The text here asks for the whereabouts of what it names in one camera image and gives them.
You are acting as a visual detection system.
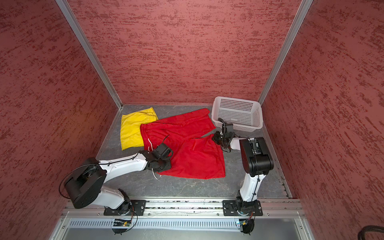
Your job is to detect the white plastic laundry basket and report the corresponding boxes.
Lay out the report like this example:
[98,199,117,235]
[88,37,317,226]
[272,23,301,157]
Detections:
[212,97,264,132]

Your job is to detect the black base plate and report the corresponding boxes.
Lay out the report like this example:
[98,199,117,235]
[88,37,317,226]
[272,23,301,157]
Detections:
[104,200,147,218]
[222,199,263,217]

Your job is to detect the corner aluminium post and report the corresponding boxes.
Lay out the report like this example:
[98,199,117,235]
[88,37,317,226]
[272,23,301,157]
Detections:
[56,0,124,110]
[258,0,313,106]

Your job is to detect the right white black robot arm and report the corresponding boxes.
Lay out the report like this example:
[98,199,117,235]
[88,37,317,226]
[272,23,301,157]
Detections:
[212,121,274,217]

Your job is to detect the red shorts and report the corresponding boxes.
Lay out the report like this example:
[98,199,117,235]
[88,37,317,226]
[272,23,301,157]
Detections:
[140,109,226,180]

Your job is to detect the left corner aluminium post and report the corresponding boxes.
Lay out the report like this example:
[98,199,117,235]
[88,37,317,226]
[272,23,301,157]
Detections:
[56,0,124,110]

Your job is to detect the left small circuit board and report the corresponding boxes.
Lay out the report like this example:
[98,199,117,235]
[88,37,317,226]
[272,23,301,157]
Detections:
[113,219,132,228]

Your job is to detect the aluminium frame rail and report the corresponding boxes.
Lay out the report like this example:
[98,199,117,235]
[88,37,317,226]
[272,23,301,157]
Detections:
[61,197,305,219]

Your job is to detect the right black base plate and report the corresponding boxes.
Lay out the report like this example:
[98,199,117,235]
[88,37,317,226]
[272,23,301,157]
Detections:
[222,199,263,217]

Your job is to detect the black cable loop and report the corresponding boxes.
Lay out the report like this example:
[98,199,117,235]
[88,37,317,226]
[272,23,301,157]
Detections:
[357,225,384,240]

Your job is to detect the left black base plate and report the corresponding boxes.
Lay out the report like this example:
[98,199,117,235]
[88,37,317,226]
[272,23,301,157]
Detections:
[104,200,147,218]

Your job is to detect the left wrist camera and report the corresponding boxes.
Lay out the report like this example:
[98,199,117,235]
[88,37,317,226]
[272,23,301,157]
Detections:
[152,143,173,160]

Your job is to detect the white perforated cable duct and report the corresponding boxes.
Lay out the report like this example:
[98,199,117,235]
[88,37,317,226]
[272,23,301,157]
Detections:
[68,219,240,231]

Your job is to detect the right corner aluminium post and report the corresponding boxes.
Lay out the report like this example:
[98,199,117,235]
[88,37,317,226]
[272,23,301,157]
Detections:
[258,0,313,106]

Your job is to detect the yellow shorts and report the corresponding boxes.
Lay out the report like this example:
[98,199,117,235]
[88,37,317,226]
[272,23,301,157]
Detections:
[120,108,158,151]

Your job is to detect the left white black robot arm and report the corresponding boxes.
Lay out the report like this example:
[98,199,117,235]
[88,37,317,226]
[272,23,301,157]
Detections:
[63,146,173,216]

